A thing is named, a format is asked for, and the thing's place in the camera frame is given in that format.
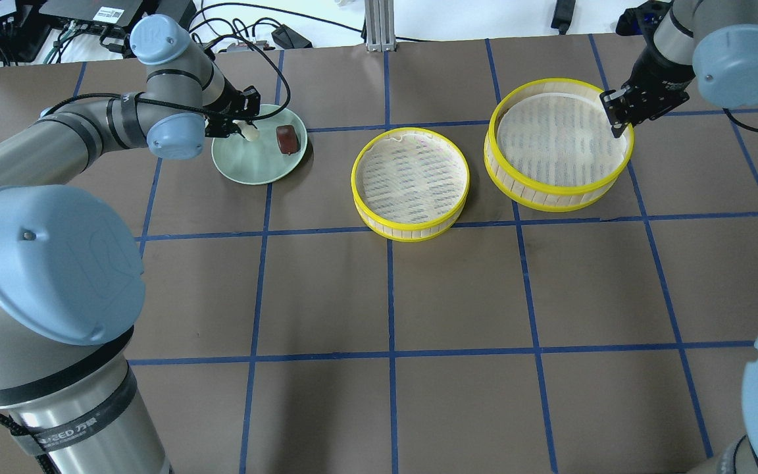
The white bun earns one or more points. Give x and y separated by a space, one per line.
247 130

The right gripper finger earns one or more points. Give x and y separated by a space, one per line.
618 118

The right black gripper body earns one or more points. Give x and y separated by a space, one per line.
660 78

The yellow bamboo steamer layer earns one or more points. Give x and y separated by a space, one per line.
549 146
410 184

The light green round plate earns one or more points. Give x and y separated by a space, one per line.
261 161

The aluminium frame post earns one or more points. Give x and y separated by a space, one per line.
379 29

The black electronics box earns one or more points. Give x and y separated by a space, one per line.
115 18

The brown bun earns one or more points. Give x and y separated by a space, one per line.
287 139

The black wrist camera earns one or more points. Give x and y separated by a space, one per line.
642 20

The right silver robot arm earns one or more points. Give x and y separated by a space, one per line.
713 44

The black power adapter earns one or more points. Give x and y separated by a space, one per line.
289 39

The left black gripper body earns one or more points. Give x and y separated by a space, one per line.
223 103

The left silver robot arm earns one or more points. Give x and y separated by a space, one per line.
71 274

